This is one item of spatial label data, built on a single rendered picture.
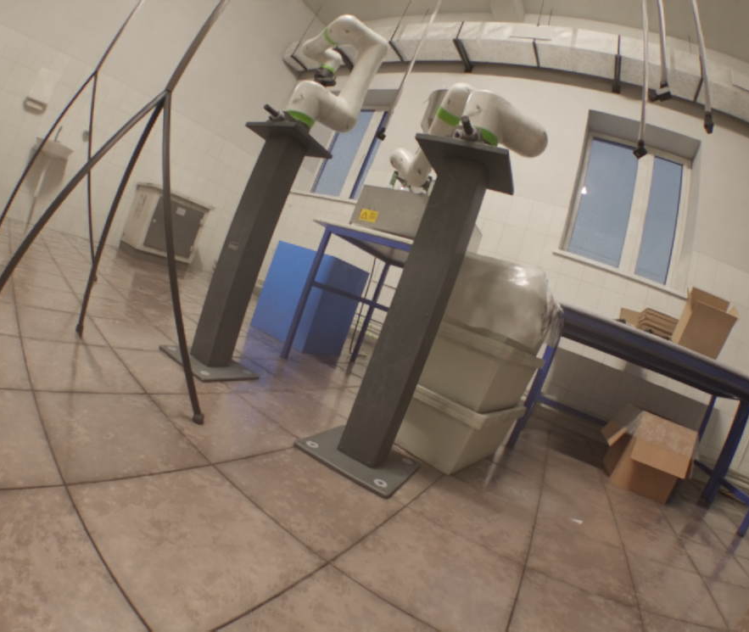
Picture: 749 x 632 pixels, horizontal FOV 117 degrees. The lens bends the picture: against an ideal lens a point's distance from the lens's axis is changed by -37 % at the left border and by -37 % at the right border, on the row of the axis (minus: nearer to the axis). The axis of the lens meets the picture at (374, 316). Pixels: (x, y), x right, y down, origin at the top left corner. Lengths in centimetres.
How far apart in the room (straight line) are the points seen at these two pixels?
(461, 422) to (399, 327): 38
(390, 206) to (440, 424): 116
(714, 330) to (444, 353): 151
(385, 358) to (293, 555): 55
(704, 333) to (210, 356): 228
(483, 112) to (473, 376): 79
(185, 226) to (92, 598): 411
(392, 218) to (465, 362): 97
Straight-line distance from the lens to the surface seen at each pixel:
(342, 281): 226
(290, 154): 139
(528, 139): 119
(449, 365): 119
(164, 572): 59
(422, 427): 123
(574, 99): 419
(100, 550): 60
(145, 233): 421
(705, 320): 212
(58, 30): 481
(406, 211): 187
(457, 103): 154
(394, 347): 96
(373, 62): 169
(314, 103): 147
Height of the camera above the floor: 45
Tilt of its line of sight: 3 degrees down
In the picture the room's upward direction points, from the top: 20 degrees clockwise
